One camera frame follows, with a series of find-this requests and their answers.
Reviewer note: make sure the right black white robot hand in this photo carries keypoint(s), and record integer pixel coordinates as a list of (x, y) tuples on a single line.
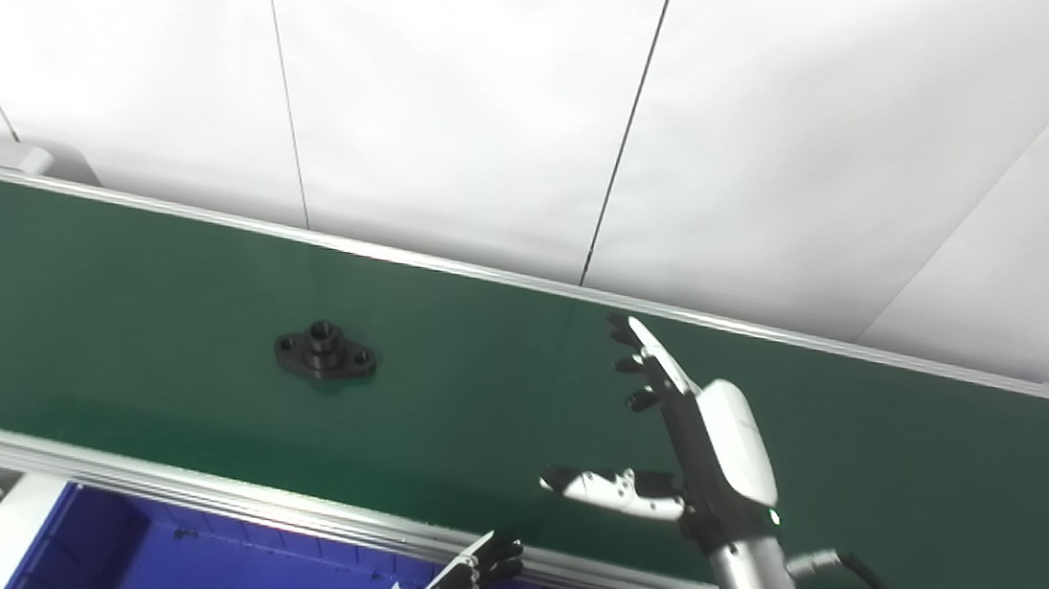
[(725, 458)]

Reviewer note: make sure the black flanged metal part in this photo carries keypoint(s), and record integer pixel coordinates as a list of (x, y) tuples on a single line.
[(324, 355)]

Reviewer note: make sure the green conveyor belt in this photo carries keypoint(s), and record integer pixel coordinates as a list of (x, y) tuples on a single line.
[(149, 297)]

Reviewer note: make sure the aluminium conveyor side rail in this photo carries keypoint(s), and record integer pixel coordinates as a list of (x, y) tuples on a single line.
[(179, 487), (450, 266)]

